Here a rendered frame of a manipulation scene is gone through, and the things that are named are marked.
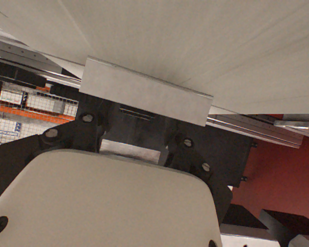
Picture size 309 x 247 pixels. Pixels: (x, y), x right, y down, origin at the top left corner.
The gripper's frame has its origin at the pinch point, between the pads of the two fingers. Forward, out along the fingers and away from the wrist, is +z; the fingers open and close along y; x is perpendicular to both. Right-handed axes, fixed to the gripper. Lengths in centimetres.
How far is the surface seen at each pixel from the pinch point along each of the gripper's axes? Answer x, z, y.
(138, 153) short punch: -10.9, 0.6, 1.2
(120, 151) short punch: -11.1, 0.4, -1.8
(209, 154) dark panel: -54, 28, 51
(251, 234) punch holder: -13.4, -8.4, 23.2
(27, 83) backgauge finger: -23.2, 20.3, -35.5
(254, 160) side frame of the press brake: -51, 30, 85
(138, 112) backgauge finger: -20.1, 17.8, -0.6
